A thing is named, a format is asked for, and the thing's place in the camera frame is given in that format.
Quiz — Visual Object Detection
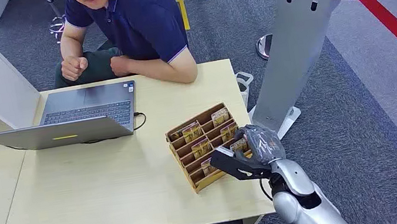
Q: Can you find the person's left hand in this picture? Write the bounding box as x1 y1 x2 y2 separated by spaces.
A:
108 53 135 79

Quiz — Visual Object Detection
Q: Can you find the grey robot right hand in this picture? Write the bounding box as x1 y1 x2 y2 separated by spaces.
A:
231 119 288 170

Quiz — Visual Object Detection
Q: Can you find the yellow floor tape strip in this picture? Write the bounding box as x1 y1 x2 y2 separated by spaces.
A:
175 0 191 32

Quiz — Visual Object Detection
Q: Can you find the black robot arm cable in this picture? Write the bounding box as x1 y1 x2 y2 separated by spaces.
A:
258 177 275 203

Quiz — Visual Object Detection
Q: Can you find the person's right hand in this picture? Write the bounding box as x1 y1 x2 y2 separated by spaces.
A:
59 53 92 83

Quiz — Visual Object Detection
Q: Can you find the dark printed card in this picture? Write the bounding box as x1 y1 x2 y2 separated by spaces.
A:
169 126 186 141

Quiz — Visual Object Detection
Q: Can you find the grey kiosk stand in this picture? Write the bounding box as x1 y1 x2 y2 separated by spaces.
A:
230 0 397 144

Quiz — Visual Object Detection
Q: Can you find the person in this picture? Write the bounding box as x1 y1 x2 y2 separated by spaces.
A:
42 0 200 104

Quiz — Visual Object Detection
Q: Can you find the gold printed card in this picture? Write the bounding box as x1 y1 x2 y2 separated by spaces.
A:
180 121 204 145
210 107 232 128
200 157 220 177
219 122 241 143
228 137 250 155
190 137 214 160

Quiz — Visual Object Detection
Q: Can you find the chrome stanchion base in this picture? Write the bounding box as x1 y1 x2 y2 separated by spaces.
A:
254 32 277 62

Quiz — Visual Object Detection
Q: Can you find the black laptop cable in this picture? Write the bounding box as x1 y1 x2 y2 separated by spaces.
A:
0 101 150 158

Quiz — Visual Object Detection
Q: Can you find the chrome stool base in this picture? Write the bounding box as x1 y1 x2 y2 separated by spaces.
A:
44 0 71 45

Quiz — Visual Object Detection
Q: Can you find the wooden tiered card holder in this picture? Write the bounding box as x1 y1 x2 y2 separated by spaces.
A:
161 98 259 198

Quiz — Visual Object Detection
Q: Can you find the grey open laptop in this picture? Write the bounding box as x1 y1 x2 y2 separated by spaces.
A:
0 79 144 156

